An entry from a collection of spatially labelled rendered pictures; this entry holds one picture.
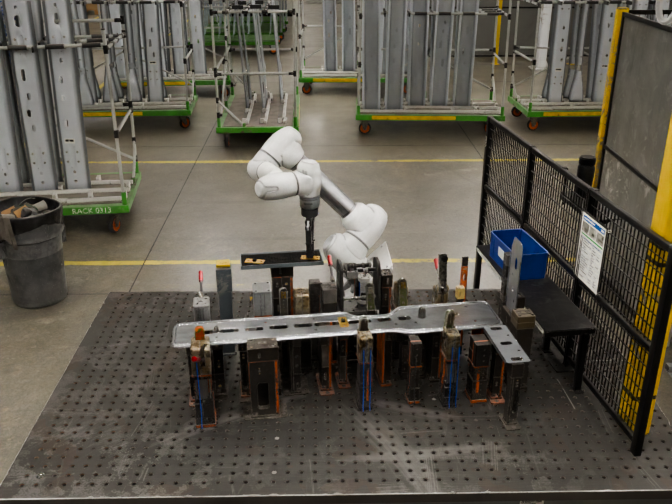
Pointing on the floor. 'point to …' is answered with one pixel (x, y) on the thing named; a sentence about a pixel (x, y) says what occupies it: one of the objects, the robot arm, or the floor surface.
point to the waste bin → (33, 250)
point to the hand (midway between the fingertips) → (310, 249)
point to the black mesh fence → (576, 278)
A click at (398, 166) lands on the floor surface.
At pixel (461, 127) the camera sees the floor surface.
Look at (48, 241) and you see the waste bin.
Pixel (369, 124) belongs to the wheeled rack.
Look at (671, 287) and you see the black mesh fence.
